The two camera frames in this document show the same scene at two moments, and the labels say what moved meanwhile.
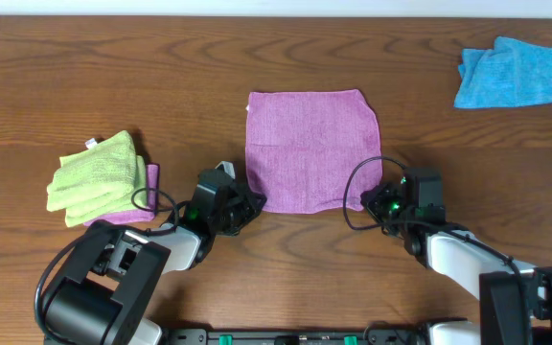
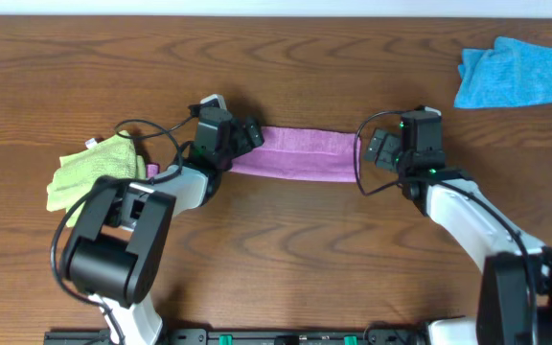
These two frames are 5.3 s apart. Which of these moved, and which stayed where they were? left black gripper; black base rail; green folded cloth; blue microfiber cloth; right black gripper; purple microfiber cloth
Moved: left black gripper; right black gripper; purple microfiber cloth
Stayed: black base rail; green folded cloth; blue microfiber cloth
